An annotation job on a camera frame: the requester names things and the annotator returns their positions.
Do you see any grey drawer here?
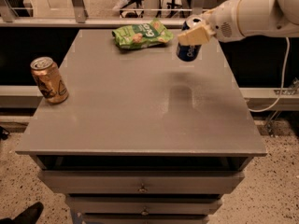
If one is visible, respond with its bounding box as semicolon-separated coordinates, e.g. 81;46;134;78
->
39;171;245;194
66;197;222;215

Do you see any blue pepsi can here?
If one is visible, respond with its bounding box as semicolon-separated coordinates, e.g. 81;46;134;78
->
177;15;204;62

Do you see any white cable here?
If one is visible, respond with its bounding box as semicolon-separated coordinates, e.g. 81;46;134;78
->
248;36;291;113

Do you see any top grey drawer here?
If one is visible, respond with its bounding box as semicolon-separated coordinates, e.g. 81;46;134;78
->
39;171;245;194

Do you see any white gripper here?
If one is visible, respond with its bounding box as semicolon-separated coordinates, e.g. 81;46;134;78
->
178;0;245;46

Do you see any black shoe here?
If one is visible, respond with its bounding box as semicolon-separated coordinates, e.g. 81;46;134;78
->
0;202;44;224

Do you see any gold drink can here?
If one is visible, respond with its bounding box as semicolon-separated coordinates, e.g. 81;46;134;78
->
30;57;68;104

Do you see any metal railing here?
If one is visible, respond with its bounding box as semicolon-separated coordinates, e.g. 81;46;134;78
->
0;0;219;29

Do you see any green rice chip bag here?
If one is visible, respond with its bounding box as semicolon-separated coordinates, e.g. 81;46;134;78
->
112;19;174;49

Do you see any grey drawer cabinet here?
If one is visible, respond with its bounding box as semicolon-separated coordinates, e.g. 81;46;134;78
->
17;30;265;224

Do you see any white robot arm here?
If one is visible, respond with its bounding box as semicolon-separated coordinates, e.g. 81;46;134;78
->
178;0;299;46

